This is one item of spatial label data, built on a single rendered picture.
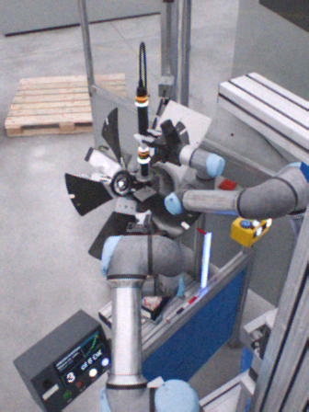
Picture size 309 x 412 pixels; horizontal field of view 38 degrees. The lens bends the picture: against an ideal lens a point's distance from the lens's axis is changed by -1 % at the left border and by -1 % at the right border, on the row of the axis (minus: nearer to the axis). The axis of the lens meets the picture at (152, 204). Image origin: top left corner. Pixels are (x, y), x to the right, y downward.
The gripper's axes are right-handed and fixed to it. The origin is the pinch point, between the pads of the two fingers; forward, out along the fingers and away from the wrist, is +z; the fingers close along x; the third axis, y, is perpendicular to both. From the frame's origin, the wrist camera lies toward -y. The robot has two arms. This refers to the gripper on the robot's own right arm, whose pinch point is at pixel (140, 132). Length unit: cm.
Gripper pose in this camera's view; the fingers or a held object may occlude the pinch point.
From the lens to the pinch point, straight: 173.8
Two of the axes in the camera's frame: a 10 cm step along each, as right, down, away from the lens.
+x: 5.7, -5.6, 6.0
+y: 0.1, 7.4, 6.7
